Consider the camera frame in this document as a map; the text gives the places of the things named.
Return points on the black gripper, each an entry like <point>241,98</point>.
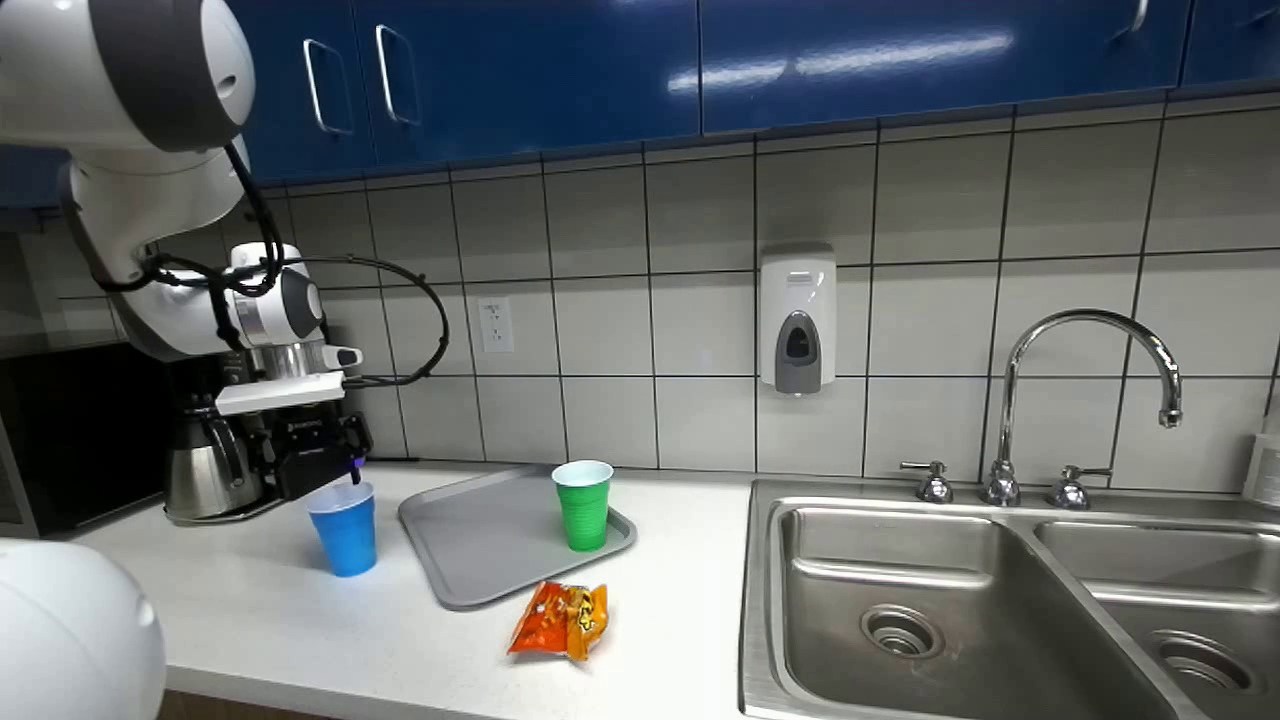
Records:
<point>315,447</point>

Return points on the blue plastic cup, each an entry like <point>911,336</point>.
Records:
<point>346,526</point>

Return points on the green plastic cup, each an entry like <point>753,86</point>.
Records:
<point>581,490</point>

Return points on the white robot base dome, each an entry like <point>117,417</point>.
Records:
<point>78,638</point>

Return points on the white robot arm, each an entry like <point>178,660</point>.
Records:
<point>150,98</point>

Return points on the grey plastic tray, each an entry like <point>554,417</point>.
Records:
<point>499,536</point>

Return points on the silver coffee maker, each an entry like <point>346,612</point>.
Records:
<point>217,466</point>

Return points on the black microwave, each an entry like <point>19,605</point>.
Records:
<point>80,437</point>

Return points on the orange snack bag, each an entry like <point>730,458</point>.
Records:
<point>563,621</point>

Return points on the white soap dispenser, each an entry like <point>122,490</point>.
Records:
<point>796,323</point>

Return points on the stainless steel double sink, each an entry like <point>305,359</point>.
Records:
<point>868,605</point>

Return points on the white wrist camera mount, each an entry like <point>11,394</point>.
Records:
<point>294,377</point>

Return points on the blue wall cabinets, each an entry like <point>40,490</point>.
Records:
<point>357,89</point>

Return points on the left faucet handle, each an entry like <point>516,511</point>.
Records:
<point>931,481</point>

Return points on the faucet handle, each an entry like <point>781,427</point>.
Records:
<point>931,481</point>
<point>1074,485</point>

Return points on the right faucet handle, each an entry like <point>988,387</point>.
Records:
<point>1074,485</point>

